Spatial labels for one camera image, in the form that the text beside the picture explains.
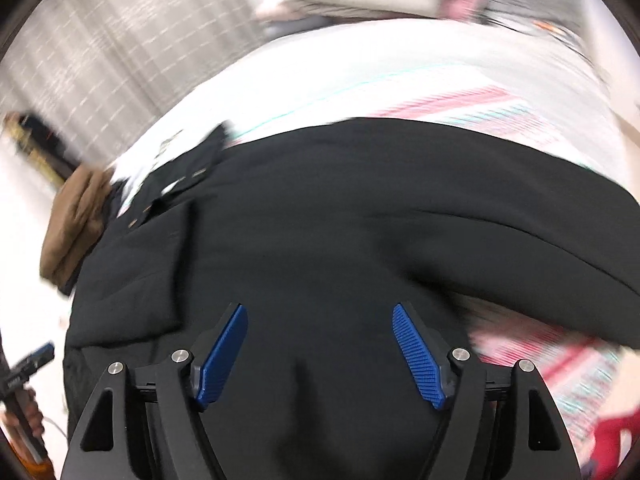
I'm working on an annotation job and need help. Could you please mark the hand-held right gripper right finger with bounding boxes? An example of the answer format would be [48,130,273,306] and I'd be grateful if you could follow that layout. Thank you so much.
[391,302,583,480]

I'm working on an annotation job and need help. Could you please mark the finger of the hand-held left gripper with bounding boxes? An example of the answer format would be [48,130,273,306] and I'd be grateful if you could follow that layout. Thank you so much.
[19,341,56,370]

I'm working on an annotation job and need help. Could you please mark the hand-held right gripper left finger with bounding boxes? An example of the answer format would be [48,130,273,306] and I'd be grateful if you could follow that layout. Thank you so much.
[60,303,249,480]

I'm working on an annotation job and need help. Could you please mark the black jacket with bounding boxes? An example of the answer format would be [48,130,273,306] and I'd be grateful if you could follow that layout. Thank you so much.
[62,117,640,480]

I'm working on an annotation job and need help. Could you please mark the hanging dark clothes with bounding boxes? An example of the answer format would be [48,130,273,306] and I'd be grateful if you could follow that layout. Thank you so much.
[4,110,83,186]

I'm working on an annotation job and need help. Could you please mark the person's left hand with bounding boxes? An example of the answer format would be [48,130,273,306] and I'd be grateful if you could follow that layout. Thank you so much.
[21,389,47,437]

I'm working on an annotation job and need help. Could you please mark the brown folded garment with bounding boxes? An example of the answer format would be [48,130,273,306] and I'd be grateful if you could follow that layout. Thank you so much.
[40,165,118,296]

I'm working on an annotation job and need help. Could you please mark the red cloth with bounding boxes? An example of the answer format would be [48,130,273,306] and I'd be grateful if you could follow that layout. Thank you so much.
[590,404,637,480]

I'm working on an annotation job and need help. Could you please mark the patterned red green blanket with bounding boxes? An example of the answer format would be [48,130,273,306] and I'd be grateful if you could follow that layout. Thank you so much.
[112,67,636,466]

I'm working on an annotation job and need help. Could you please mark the grey star-print curtain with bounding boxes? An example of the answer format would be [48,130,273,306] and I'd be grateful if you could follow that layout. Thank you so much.
[7,0,281,171]

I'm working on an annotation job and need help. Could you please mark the grey bed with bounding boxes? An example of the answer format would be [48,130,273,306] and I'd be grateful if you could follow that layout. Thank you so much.
[195,15,608,126]

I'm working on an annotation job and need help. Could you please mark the pink pillow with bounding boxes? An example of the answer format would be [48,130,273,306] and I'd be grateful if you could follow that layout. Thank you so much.
[447,0,490,24]

